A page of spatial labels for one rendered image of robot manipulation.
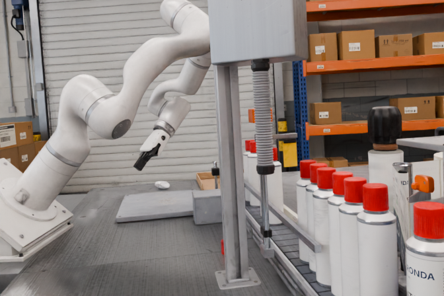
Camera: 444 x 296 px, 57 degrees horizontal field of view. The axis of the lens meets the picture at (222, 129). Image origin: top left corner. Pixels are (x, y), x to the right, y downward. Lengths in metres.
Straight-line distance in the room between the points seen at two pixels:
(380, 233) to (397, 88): 5.16
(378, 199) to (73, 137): 0.91
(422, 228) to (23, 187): 1.09
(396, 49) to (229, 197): 4.22
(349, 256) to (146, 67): 0.82
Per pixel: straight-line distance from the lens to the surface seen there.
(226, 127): 0.83
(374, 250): 0.60
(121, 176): 5.54
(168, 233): 1.27
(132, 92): 1.21
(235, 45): 0.78
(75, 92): 1.25
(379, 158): 1.09
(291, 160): 0.89
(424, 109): 5.02
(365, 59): 4.72
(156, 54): 1.24
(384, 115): 1.08
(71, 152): 1.25
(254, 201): 1.29
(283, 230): 1.07
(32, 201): 1.33
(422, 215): 0.49
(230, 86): 0.85
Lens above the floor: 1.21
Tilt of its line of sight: 4 degrees down
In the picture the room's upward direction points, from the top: 3 degrees counter-clockwise
